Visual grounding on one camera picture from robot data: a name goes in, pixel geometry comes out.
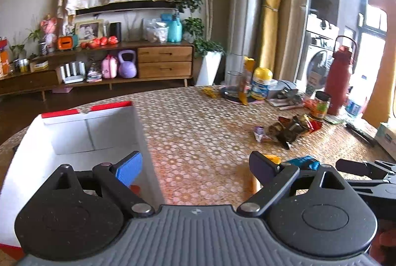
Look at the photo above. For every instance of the dark red thermos bottle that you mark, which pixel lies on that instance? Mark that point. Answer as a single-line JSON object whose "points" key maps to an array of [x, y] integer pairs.
{"points": [[338, 78]]}

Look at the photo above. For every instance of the dark snack packet pile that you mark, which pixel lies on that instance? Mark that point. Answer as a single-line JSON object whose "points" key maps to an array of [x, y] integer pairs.
{"points": [[287, 130]]}

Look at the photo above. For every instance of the clear plastic bag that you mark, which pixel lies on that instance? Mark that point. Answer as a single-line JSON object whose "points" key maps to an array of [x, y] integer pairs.
{"points": [[155, 31]]}

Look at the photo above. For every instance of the yellow curtain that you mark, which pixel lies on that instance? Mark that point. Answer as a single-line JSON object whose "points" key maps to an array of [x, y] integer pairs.
{"points": [[269, 32]]}

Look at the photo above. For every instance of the yellow standing snack pouch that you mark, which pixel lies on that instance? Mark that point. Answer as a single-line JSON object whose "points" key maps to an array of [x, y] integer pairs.
{"points": [[248, 68]]}

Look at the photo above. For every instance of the black speaker cylinder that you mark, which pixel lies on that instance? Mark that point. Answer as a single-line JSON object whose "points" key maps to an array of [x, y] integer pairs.
{"points": [[115, 29]]}

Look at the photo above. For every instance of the red apple ornaments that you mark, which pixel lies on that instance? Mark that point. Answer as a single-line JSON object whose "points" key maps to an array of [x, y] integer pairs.
{"points": [[100, 42]]}

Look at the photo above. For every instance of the framed photo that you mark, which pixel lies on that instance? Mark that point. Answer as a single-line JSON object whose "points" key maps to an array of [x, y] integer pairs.
{"points": [[89, 30]]}

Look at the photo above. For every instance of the black lid orange jar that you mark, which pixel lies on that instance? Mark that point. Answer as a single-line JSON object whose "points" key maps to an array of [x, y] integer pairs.
{"points": [[321, 104]]}

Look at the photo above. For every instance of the pink doll figure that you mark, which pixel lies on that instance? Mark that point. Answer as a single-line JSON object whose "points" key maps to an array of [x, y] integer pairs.
{"points": [[49, 29]]}

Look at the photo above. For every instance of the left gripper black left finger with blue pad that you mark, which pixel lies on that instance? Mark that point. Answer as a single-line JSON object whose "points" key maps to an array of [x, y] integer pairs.
{"points": [[101, 192]]}

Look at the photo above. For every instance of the wooden TV cabinet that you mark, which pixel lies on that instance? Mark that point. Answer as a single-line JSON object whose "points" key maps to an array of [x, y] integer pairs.
{"points": [[154, 62]]}

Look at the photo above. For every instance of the yellow small toy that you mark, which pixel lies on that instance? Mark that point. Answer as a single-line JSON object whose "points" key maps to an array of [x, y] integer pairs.
{"points": [[211, 92]]}

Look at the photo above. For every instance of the blue snack packet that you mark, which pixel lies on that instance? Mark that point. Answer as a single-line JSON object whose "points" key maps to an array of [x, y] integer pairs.
{"points": [[305, 163]]}

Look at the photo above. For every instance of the tissue box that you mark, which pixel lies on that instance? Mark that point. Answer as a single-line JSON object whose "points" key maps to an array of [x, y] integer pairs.
{"points": [[385, 137]]}

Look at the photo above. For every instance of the black remote control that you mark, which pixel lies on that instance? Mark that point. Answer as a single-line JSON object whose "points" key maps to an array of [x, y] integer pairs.
{"points": [[361, 134]]}

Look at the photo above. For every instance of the round dark placemat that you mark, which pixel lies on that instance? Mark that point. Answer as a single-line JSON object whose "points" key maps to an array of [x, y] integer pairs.
{"points": [[238, 97]]}

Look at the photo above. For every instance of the teal bottle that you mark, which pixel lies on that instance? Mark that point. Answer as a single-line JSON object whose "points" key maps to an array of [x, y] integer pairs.
{"points": [[174, 25]]}

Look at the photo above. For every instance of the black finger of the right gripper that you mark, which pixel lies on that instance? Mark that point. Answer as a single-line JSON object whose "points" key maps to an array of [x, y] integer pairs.
{"points": [[377, 170]]}

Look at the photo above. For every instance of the orange clock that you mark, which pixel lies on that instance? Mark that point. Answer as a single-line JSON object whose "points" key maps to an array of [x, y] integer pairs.
{"points": [[65, 42]]}

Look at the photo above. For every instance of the clear drinking glass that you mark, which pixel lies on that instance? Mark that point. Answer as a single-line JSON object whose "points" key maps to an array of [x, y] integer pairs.
{"points": [[232, 83]]}

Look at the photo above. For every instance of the white router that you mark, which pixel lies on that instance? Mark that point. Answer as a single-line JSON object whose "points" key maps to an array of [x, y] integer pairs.
{"points": [[73, 72]]}

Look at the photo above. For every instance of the washing machine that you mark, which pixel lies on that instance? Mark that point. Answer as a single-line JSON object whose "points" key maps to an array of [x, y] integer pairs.
{"points": [[316, 55]]}

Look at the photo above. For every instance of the yellow lid gummies bottle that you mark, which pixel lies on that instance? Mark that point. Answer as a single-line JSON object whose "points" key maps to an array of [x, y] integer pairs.
{"points": [[261, 82]]}

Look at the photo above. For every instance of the purple kettlebell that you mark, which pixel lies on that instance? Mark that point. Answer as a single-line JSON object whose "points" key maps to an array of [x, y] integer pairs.
{"points": [[127, 69]]}

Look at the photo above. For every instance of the stack of papers and boxes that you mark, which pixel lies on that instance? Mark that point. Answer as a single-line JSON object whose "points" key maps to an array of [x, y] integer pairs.
{"points": [[284, 95]]}

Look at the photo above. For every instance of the green white snack packet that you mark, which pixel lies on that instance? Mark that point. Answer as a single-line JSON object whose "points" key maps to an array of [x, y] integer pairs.
{"points": [[272, 159]]}

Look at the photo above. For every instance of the red and white storage box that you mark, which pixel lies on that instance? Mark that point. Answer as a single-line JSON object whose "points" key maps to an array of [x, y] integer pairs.
{"points": [[80, 138]]}

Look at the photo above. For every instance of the potted green tree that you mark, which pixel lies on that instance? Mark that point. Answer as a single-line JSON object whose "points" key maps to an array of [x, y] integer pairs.
{"points": [[198, 28]]}

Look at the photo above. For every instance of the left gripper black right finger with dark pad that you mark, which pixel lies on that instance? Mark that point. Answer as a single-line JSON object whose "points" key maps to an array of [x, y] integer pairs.
{"points": [[289, 191]]}

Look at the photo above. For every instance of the purple candy wrapper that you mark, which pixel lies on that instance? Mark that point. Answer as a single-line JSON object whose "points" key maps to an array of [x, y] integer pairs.
{"points": [[261, 135]]}

